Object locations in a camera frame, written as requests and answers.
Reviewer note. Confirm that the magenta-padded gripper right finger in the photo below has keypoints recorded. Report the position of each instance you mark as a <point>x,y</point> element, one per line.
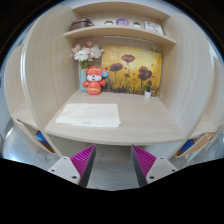
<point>161,168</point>

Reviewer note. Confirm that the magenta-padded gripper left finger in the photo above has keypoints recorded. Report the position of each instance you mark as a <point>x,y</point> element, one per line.
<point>63,168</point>

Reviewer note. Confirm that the cream white towel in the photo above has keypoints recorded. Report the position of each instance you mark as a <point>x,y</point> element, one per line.
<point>90,115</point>

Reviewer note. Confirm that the small white potted plant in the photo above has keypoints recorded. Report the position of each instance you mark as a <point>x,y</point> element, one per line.
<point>147,93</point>

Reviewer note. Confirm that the teal flower vase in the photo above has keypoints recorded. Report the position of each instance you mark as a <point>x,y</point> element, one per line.
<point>82,80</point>

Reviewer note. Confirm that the red plush bear toy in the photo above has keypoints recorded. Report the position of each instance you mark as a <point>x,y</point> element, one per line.
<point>94,83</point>

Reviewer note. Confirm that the yellow poppy flower painting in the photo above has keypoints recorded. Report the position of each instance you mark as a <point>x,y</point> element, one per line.
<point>133,70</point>

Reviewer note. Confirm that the pink and white flower bouquet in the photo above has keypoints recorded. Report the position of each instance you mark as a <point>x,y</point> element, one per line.
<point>86,53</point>

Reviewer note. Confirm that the white light bar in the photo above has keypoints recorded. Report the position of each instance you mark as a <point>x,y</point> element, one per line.
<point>130,38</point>

